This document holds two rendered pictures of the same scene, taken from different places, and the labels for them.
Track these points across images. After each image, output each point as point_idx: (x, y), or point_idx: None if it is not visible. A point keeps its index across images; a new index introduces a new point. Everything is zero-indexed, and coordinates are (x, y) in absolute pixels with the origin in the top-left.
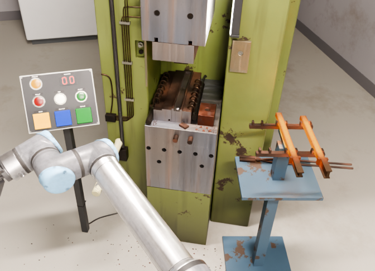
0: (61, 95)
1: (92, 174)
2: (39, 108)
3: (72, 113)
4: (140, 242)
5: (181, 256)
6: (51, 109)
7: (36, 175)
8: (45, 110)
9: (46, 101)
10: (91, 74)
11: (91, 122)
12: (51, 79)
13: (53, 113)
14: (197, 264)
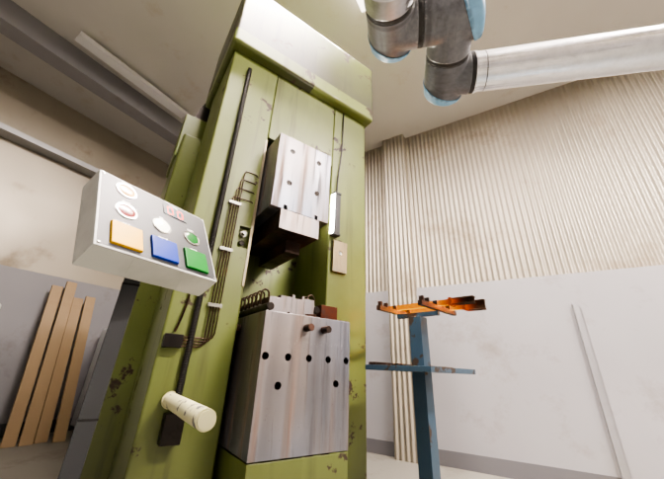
0: (164, 221)
1: (479, 53)
2: (124, 218)
3: (178, 251)
4: (634, 31)
5: None
6: (145, 229)
7: None
8: (135, 226)
9: (139, 217)
10: (203, 223)
11: (207, 275)
12: (150, 199)
13: (148, 236)
14: None
